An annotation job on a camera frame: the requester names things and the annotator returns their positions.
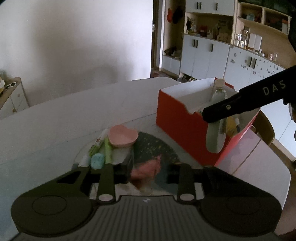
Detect wooden chair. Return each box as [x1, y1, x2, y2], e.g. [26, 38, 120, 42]
[252, 110, 275, 146]

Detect white wall cabinet unit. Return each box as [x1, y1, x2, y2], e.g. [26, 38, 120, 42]
[162, 1, 295, 90]

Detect grey oval fan case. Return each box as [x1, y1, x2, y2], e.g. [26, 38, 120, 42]
[206, 79, 227, 154]

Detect round dark patterned mat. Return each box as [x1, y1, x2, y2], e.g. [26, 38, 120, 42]
[72, 131, 181, 195]

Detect white tube with green label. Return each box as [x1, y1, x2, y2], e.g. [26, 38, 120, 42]
[78, 129, 109, 167]

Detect teal round sponge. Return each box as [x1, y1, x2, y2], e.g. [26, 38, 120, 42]
[90, 153, 105, 170]

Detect pink heart-shaped dish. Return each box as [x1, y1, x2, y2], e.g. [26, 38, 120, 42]
[108, 125, 138, 148]

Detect white sunglasses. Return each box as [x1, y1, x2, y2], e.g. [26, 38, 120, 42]
[4, 82, 17, 90]

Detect red white storage box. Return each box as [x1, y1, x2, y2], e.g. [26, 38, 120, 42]
[156, 78, 259, 166]

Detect green cylindrical tube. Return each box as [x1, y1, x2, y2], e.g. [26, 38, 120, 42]
[104, 137, 112, 164]

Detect wooden side cabinet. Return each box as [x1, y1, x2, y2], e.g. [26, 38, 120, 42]
[0, 77, 29, 120]

